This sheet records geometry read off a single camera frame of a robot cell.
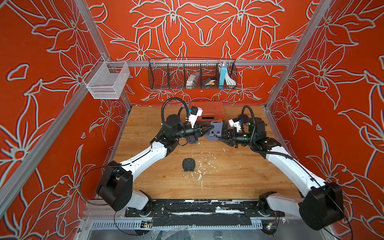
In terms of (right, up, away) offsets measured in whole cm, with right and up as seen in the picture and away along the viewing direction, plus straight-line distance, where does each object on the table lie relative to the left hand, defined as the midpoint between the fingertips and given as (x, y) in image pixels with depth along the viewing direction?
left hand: (212, 126), depth 68 cm
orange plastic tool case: (+6, +10, +45) cm, 47 cm away
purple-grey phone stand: (-10, -10, +29) cm, 33 cm away
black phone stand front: (-12, -24, +21) cm, 34 cm away
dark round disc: (+32, +4, +45) cm, 56 cm away
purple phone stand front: (+2, -2, +1) cm, 3 cm away
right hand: (+2, -6, +3) cm, 7 cm away
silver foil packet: (-10, +27, +23) cm, 37 cm away
